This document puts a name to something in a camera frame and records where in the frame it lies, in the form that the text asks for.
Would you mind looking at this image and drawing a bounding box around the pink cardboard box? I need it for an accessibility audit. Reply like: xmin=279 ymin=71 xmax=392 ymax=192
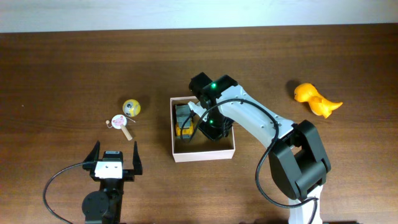
xmin=170 ymin=96 xmax=236 ymax=162

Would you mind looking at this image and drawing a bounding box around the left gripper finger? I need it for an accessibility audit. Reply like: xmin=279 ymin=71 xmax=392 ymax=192
xmin=82 ymin=141 xmax=100 ymax=170
xmin=132 ymin=141 xmax=143 ymax=175

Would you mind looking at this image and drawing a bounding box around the pig face rattle drum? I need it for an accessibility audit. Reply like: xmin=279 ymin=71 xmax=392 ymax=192
xmin=105 ymin=114 xmax=135 ymax=141

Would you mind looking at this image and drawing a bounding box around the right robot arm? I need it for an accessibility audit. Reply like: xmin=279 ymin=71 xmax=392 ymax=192
xmin=188 ymin=73 xmax=331 ymax=223

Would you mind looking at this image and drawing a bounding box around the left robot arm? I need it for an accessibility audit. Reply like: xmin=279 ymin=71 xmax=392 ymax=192
xmin=81 ymin=142 xmax=143 ymax=224

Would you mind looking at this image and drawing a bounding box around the yellow grey face ball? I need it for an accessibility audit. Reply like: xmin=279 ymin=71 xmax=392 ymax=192
xmin=123 ymin=99 xmax=141 ymax=117

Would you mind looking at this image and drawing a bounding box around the orange toy dinosaur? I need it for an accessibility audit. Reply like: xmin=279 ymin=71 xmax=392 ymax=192
xmin=294 ymin=83 xmax=343 ymax=119

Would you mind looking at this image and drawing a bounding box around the yellow grey toy truck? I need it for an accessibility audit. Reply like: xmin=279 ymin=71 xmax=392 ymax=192
xmin=175 ymin=105 xmax=194 ymax=139

